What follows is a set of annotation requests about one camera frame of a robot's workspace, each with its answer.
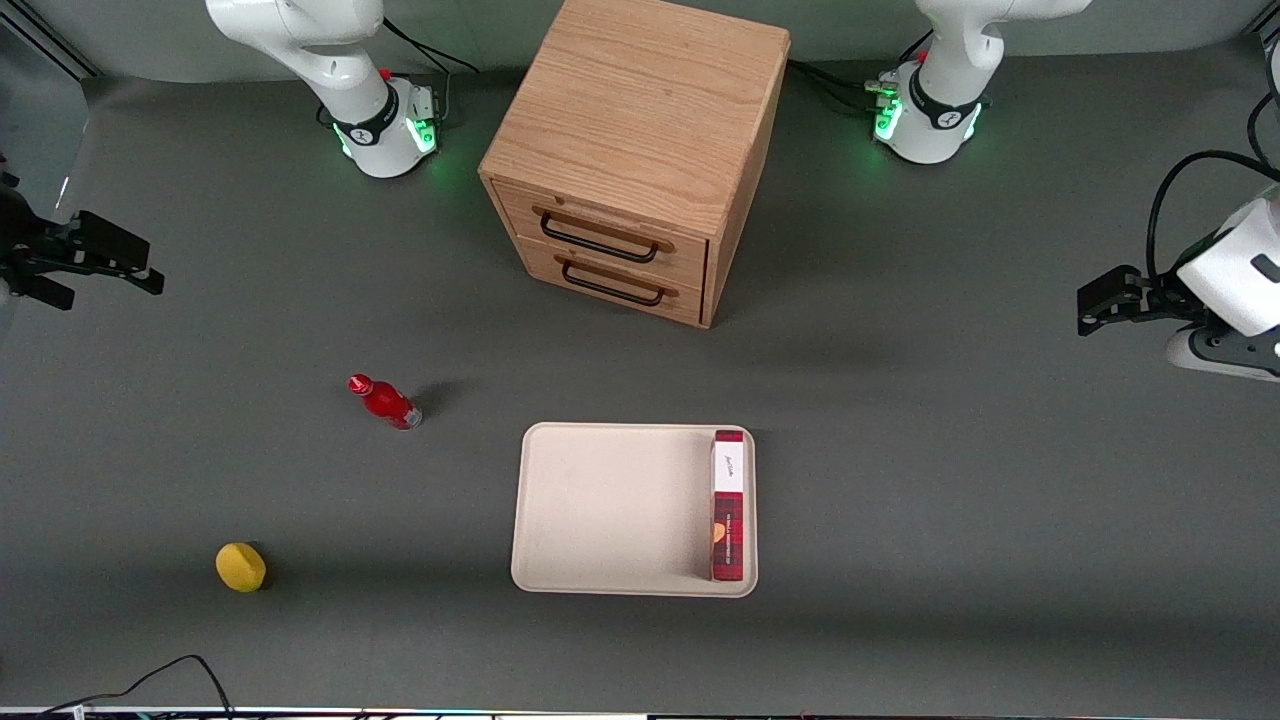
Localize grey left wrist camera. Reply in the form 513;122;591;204
1164;322;1280;384

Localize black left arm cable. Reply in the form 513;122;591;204
1146;149;1280;286

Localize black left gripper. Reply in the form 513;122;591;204
1077;264;1207;338

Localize thin black floor cable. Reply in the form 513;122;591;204
35;654;236;720

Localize black right base cables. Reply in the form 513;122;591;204
380;18;483;126

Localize red coke bottle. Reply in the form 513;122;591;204
347;373;424;432

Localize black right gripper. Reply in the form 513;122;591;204
0;183;167;312

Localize black metal drawer handle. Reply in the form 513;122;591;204
554;253;679;308
532;205;675;266

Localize red plaid carton box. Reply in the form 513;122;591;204
710;429;746;584

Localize black left base cables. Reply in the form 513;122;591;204
788;30;936;116

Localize black base cables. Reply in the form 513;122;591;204
380;18;483;126
788;30;936;116

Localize dark metal frame rail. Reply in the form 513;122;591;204
0;12;103;83

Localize light wooden drawer cabinet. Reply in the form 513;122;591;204
478;0;792;330

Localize yellow lemon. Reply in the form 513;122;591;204
215;542;268;594

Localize beige rectangular tray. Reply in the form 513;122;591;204
510;421;760;599

